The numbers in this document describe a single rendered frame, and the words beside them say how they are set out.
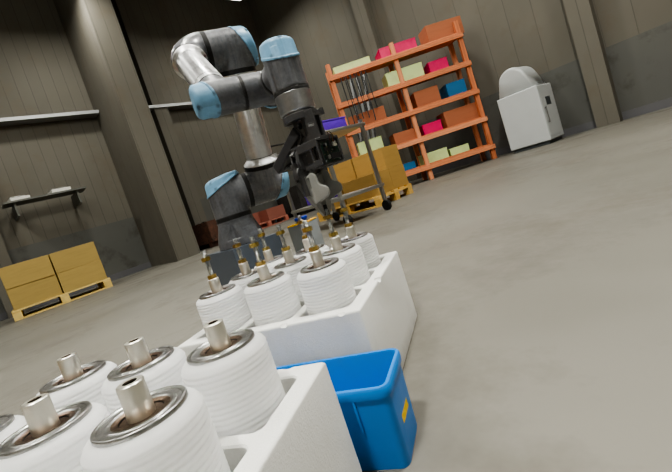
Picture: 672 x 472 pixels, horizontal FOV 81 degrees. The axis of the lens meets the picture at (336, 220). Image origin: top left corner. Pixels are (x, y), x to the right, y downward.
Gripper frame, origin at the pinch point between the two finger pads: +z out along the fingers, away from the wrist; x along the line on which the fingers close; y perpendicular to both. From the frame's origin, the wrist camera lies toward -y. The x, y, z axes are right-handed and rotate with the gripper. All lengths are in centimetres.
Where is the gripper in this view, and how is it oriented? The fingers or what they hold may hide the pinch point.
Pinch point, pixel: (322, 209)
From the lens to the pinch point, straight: 84.4
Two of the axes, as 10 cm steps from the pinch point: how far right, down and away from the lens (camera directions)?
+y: 7.3, -1.8, -6.6
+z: 3.1, 9.5, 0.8
